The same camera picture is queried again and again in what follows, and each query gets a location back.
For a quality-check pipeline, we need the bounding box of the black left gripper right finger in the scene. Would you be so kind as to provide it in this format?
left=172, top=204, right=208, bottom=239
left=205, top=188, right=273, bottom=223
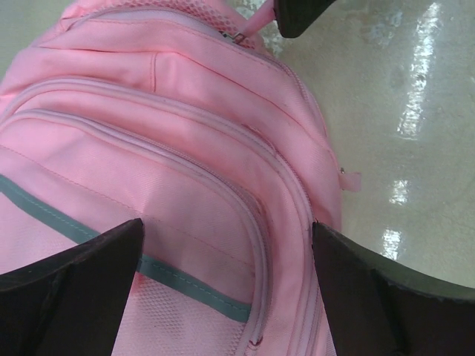
left=312, top=222, right=474, bottom=355

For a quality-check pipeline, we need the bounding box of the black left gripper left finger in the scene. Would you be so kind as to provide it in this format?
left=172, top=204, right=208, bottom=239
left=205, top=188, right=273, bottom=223
left=1, top=219, right=144, bottom=356

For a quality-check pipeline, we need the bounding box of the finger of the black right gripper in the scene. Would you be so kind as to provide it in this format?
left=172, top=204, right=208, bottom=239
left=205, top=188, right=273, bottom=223
left=274, top=0, right=335, bottom=39

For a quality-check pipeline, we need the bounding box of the pink student backpack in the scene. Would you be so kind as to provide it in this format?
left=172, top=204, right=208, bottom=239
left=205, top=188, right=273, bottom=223
left=1, top=1, right=361, bottom=355

